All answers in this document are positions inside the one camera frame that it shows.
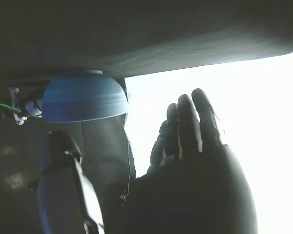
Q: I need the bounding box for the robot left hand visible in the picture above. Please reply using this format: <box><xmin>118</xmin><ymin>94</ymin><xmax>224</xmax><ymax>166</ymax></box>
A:
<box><xmin>37</xmin><ymin>88</ymin><xmax>259</xmax><ymax>234</ymax></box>

